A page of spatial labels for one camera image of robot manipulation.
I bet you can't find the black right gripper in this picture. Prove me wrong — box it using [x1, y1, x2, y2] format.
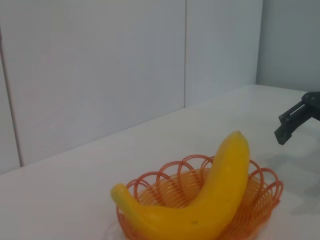
[274, 90, 320, 146]

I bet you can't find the orange wire basket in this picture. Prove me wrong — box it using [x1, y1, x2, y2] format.
[116, 154, 285, 240]

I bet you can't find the yellow banana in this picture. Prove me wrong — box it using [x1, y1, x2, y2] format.
[110, 130, 251, 240]

